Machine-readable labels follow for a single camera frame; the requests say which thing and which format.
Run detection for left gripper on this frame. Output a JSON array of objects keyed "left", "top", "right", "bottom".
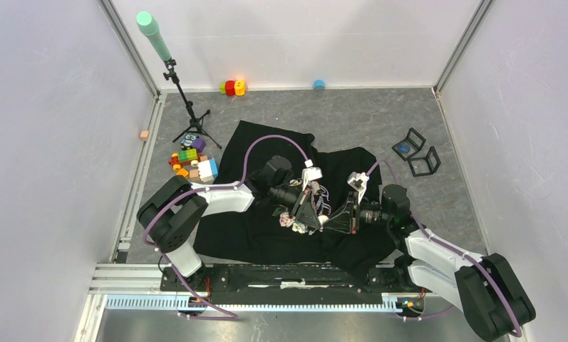
[{"left": 269, "top": 184, "right": 321, "bottom": 230}]

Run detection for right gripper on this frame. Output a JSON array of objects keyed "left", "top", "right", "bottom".
[{"left": 322, "top": 192, "right": 391, "bottom": 234}]

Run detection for black floral t-shirt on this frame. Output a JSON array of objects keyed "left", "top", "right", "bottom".
[{"left": 194, "top": 121, "right": 396, "bottom": 278}]

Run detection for blue round brooch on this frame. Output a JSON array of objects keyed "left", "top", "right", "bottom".
[{"left": 398, "top": 142, "right": 410, "bottom": 154}]

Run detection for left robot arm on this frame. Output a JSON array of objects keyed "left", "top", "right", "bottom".
[{"left": 136, "top": 155, "right": 323, "bottom": 291}]

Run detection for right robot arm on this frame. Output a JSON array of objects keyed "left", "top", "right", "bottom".
[{"left": 320, "top": 185, "right": 536, "bottom": 341}]

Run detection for white and blue block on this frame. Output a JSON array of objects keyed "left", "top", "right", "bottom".
[{"left": 197, "top": 158, "right": 218, "bottom": 182}]

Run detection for purple cube block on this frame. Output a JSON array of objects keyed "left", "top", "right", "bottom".
[{"left": 191, "top": 138, "right": 207, "bottom": 153}]

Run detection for blue cup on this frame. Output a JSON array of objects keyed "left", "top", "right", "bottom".
[{"left": 312, "top": 79, "right": 326, "bottom": 91}]

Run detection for yellow duplo brick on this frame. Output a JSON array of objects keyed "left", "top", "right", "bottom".
[{"left": 175, "top": 168, "right": 190, "bottom": 179}]

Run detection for owl eight toy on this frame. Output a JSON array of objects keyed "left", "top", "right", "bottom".
[{"left": 180, "top": 133, "right": 199, "bottom": 150}]

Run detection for red duplo car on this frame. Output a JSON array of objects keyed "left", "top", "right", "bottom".
[{"left": 168, "top": 148, "right": 209, "bottom": 172}]

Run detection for red yellow green toy rings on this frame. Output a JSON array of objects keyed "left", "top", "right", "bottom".
[{"left": 219, "top": 79, "right": 247, "bottom": 97}]

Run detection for green microphone on stand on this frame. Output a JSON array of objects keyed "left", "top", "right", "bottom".
[{"left": 135, "top": 11, "right": 222, "bottom": 149}]

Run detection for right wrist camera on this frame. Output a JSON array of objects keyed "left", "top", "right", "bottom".
[{"left": 347, "top": 172, "right": 369, "bottom": 202}]

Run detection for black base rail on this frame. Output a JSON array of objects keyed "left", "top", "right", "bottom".
[{"left": 186, "top": 263, "right": 430, "bottom": 305}]

